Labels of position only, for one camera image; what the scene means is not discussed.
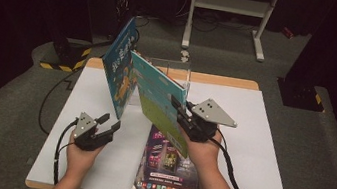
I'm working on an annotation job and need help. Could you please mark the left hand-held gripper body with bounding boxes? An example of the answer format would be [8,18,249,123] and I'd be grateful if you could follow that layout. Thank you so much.
[69,110,119,156]

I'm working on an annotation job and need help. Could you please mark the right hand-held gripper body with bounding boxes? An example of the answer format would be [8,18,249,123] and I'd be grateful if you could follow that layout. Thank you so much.
[175,94,242,149]

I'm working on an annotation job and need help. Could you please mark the light blue green picture book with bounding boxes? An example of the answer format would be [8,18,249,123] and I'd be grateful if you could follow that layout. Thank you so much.
[116,51,203,159]

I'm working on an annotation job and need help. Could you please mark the clear acrylic book rack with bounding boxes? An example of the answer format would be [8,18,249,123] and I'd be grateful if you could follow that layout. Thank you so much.
[133,54,194,115]

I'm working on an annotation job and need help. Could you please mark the dark blue picture book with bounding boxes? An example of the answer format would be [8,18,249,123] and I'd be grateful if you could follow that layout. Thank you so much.
[93,13,145,122]

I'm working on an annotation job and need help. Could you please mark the purple paperback book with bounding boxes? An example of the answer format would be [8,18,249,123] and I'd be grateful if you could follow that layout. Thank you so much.
[131,122,210,189]

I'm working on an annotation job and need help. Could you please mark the person's left hand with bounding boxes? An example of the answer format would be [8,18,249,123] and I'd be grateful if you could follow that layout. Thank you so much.
[62,133,107,182]

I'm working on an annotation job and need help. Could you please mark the person's right hand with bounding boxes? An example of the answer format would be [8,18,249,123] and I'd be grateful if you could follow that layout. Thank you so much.
[175,127,224,173]

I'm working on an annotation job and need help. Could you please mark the wooden table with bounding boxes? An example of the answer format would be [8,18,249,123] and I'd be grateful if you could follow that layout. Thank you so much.
[24,49,303,189]

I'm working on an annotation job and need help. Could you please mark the small white floor object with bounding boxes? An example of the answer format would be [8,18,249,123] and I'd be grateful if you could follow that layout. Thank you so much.
[180,49,192,63]

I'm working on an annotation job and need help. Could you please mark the yellow striped black stand base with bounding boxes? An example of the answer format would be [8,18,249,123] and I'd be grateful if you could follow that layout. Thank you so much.
[38,33,94,76]

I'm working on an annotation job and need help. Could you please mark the white metal stand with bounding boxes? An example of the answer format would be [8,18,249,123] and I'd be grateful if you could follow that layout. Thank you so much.
[180,0,282,64]

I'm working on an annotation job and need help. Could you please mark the small red object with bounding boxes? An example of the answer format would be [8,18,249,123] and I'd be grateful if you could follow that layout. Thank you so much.
[280,26,296,40]

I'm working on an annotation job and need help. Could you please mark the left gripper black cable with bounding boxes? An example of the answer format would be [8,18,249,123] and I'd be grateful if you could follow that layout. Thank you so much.
[49,116,80,189]

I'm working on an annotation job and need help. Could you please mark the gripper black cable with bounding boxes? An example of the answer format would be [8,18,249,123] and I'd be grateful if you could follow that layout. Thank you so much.
[201,127,257,189]
[49,116,80,189]

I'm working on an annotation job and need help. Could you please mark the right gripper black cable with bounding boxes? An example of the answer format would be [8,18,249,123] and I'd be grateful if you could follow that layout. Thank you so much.
[201,127,257,189]

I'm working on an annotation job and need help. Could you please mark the black floor cable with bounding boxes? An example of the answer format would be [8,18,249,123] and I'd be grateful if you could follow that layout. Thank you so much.
[35,30,113,142]

